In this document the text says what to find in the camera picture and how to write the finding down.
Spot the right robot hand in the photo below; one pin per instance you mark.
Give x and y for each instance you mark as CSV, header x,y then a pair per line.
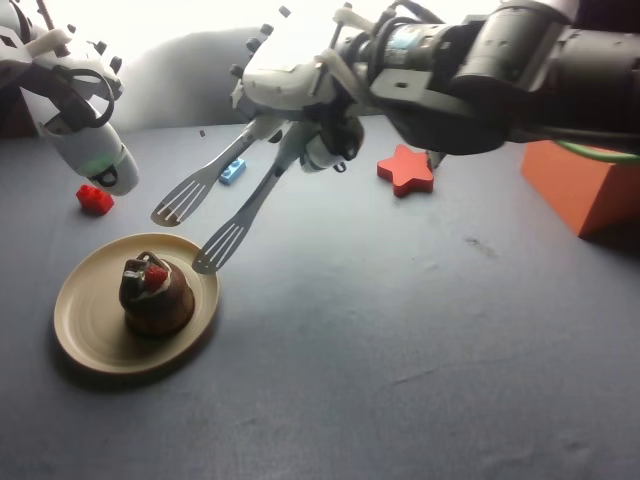
x,y
280,85

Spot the orange textured block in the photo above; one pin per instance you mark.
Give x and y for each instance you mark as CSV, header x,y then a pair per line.
x,y
590,195

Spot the red star block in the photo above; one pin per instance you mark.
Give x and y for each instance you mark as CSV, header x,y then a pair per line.
x,y
407,172

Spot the brown canele pastry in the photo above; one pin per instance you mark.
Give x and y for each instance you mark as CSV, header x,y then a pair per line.
x,y
157,305

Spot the white backdrop sheet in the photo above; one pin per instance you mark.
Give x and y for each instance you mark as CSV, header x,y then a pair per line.
x,y
190,60

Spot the red toy brick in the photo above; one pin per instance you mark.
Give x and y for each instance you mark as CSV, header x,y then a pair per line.
x,y
95,200

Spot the beige round plate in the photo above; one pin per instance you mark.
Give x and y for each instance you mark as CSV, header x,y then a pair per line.
x,y
90,320

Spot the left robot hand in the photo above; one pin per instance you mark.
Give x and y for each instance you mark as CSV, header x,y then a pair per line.
x,y
90,145

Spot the light blue toy brick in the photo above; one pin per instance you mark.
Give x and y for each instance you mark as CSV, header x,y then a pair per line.
x,y
234,171

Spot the grey table cloth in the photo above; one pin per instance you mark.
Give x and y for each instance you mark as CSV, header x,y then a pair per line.
x,y
375,350

